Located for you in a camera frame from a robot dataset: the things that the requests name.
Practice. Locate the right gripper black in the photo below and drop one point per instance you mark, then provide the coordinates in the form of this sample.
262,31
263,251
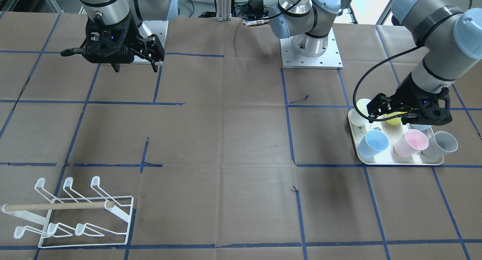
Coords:
132,33

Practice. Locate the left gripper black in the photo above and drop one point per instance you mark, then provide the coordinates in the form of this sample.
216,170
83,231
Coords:
407,90

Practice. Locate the light blue cup front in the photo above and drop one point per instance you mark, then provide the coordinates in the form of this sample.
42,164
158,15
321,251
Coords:
373,143

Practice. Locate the light blue cup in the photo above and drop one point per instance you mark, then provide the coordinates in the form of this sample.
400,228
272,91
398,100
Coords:
373,143
420,127

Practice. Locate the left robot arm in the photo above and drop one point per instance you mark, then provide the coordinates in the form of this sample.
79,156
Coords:
449,29

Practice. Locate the yellow plastic cup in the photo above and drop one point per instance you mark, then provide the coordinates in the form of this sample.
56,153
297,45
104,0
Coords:
396,121

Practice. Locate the light blue cup back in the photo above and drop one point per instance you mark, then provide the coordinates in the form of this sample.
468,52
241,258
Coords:
420,127

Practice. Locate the pink plastic cup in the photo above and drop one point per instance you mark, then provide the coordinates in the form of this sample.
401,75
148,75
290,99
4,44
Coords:
412,142

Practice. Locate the white plastic cup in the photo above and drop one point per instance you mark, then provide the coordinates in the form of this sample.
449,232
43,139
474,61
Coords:
356,118

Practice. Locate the grey plastic cup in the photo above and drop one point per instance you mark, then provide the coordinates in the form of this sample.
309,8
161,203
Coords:
440,144

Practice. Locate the cream plastic tray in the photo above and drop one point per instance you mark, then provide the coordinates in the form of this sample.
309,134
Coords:
389,156

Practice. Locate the black power adapter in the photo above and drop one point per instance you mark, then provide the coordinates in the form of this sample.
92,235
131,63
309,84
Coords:
256,6

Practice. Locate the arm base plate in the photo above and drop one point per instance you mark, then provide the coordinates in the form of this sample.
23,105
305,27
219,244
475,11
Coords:
160,28
302,51

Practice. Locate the aluminium frame post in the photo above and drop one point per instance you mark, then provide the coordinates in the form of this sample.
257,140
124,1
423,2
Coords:
223,10

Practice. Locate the white wire cup rack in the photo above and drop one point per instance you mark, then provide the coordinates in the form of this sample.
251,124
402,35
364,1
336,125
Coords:
75,220

